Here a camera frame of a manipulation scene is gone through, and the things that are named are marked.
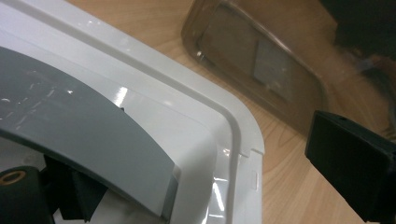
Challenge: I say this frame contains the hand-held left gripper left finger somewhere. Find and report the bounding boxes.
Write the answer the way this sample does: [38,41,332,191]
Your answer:
[0,154,108,224]

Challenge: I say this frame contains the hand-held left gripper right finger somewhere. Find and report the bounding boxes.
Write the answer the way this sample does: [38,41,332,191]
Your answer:
[304,109,396,224]

